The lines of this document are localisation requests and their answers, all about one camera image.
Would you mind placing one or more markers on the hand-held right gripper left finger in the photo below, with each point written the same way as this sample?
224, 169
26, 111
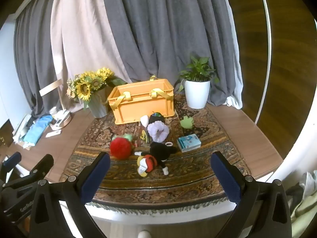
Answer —
96, 178

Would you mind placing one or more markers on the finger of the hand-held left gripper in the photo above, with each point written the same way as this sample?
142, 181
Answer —
42, 166
12, 160

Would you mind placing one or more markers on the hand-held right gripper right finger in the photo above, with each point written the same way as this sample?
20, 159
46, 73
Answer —
227, 178

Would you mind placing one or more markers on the red strawberry plush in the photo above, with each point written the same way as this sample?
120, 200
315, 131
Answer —
120, 148

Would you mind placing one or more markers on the blue tissue pack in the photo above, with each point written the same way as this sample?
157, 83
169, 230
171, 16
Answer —
188, 143

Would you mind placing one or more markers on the black mouse plush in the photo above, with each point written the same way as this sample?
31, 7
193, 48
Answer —
158, 152

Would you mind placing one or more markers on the green paw-shaped sponge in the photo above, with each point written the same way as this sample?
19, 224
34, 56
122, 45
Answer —
187, 122

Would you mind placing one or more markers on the purple plush toy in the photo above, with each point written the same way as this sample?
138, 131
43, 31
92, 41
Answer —
158, 131

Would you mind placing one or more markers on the black ball with colourful spots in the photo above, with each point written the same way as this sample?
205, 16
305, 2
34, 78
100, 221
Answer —
157, 117

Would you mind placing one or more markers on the dark cabinet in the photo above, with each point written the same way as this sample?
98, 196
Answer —
6, 136

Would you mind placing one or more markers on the patterned rug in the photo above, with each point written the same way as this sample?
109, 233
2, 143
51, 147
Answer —
198, 171

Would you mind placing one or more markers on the blue cloth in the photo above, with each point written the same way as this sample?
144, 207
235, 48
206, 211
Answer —
37, 130

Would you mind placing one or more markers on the white round device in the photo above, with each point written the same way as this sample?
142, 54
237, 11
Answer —
60, 121

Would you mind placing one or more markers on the grey ribbed vase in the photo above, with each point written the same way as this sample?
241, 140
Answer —
97, 104

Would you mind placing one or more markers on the pale green cloth pile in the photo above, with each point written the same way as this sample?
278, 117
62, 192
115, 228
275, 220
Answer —
305, 203

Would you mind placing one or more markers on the green plant in white pot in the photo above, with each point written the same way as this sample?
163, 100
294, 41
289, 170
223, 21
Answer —
197, 91

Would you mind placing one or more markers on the sunflower bouquet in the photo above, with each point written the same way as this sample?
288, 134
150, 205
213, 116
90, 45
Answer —
85, 84

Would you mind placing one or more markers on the white sheer curtain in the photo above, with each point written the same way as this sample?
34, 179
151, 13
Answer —
236, 79

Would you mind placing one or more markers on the grey curtain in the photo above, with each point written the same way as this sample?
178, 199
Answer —
34, 59
168, 29

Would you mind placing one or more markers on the beige curtain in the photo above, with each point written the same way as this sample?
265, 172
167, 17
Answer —
81, 34

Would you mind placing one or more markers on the white hoop tube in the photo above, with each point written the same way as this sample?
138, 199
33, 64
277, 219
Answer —
269, 42

